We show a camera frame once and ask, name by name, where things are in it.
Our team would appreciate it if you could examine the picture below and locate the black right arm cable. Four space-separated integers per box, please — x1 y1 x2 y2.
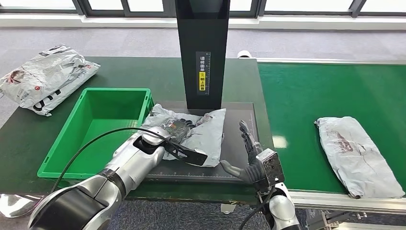
238 187 277 230

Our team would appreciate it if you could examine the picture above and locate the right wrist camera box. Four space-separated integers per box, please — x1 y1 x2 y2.
256 148 285 191

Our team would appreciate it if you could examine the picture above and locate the white table foot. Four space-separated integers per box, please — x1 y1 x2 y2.
220 204 237 215

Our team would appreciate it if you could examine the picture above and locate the flat white black-lettered parcel bag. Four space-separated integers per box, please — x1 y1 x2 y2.
27 62 101 117

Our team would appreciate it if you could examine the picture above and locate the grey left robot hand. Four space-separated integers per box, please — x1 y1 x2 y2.
158 118 197 144

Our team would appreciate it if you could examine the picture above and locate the black scanner base plate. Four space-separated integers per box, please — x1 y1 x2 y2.
144 102 259 184

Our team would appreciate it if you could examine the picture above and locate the shiny chrome round foot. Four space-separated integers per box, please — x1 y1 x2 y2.
0 194 44 219

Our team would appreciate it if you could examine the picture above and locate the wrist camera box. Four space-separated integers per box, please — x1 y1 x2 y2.
256 148 285 191
163 141 208 167

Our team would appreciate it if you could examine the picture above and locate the dark window frame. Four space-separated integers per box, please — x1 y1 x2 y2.
0 0 406 18

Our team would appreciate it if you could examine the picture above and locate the grey parcel bag red print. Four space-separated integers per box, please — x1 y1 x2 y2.
315 116 406 200
141 104 227 168

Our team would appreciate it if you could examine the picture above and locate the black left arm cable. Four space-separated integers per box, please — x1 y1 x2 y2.
50 126 181 194

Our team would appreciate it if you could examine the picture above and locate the green conveyor belt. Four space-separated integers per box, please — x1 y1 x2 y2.
258 63 406 195

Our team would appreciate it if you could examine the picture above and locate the crumpled white parcel bag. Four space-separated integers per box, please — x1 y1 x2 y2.
0 44 86 109

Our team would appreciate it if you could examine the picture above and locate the white window sill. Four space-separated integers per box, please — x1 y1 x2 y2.
0 13 406 31

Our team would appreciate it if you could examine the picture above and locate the aluminium conveyor frame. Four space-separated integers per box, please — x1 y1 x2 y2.
256 57 406 230

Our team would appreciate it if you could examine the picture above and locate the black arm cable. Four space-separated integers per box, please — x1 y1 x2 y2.
238 187 277 230
50 126 181 194

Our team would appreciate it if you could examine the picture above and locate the black scanner column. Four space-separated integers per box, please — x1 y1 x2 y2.
175 0 231 110

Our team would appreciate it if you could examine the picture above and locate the black yellow column label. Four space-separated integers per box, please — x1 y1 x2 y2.
195 51 212 96

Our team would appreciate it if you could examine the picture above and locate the green plastic crate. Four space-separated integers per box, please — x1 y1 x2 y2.
37 88 155 188

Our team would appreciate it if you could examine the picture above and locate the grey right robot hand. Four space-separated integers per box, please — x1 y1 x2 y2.
219 120 262 178

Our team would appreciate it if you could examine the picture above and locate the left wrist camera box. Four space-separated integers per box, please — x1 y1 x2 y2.
163 141 208 167

